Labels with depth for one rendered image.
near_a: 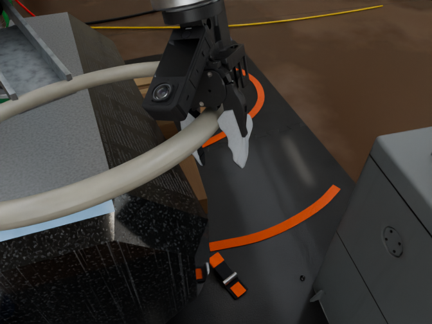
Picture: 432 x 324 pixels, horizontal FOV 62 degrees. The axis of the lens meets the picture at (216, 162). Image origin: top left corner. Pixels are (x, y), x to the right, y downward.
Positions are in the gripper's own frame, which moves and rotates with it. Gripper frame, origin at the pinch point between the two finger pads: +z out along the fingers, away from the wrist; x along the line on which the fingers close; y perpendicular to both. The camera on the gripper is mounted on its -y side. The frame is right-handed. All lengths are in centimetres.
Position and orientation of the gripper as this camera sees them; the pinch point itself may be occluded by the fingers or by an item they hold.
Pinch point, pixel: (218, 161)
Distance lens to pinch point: 50.0
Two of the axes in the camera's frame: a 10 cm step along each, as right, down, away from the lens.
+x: -9.0, -0.5, 4.4
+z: 2.0, 8.4, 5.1
